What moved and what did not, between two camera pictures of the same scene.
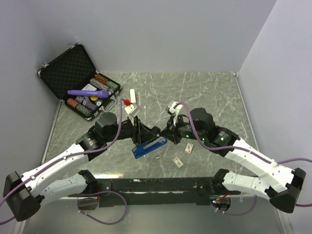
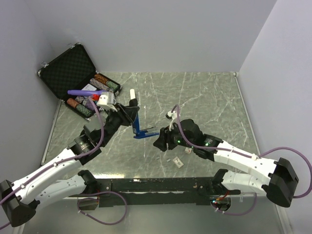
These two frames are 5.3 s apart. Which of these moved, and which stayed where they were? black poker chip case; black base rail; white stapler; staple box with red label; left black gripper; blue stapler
Moved: blue stapler; left black gripper
Stayed: staple box with red label; black base rail; black poker chip case; white stapler
